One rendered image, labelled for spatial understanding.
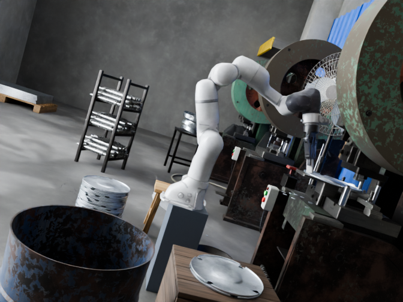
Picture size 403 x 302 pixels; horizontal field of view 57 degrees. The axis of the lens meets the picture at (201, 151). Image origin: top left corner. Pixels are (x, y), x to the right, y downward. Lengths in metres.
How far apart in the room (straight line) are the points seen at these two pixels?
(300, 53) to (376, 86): 1.83
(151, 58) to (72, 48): 1.70
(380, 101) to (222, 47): 7.16
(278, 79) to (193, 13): 5.57
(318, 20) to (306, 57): 4.00
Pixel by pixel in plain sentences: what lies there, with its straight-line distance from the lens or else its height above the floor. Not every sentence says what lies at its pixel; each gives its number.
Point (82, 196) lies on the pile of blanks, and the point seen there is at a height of 0.21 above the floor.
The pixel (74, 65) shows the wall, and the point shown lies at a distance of 8.78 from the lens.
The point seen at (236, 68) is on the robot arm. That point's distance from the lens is 1.76.
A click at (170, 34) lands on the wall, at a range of 8.52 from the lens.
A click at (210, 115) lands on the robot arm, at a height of 0.91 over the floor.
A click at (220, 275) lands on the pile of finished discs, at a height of 0.37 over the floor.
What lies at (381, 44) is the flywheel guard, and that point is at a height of 1.34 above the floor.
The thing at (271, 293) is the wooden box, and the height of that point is 0.35.
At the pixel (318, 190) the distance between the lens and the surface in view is 1.96.
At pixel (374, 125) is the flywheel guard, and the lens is 1.49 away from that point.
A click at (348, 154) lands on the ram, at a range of 1.93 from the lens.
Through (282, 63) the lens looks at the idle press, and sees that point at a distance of 3.23.
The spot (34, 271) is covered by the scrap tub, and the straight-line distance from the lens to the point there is 1.05.
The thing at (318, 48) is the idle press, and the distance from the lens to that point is 3.31.
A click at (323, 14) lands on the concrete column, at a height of 3.07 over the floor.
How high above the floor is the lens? 0.95
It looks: 7 degrees down
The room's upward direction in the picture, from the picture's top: 18 degrees clockwise
